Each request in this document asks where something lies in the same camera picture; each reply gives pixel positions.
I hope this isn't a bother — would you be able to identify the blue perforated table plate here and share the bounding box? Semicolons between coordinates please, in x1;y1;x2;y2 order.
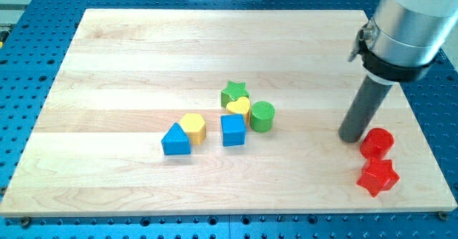
1;0;457;238

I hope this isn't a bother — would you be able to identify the green cylinder block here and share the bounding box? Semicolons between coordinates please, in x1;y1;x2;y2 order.
250;101;276;132

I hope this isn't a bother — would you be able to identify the blue cube block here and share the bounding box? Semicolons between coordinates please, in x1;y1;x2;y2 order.
220;114;246;147

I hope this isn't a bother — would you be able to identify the red star block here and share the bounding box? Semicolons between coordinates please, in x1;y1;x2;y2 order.
356;157;400;197

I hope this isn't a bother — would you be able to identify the yellow heart block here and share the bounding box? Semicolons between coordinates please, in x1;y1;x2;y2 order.
226;97;251;124

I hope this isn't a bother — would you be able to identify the blue triangle block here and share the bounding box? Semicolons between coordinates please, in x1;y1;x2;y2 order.
161;123;191;155

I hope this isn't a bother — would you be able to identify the red cylinder block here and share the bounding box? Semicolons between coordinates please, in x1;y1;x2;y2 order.
359;127;394;160

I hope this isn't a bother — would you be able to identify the yellow hexagon block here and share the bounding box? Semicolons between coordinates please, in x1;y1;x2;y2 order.
178;113;206;145

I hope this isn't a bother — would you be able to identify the wooden board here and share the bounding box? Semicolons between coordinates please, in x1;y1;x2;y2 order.
1;9;457;218

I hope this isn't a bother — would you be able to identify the green star block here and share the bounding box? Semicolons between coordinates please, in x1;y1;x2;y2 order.
220;80;250;107

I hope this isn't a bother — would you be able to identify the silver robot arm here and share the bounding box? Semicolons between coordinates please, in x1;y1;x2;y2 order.
349;0;457;84

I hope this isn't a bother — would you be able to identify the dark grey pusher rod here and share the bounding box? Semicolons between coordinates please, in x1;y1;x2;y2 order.
338;75;393;142

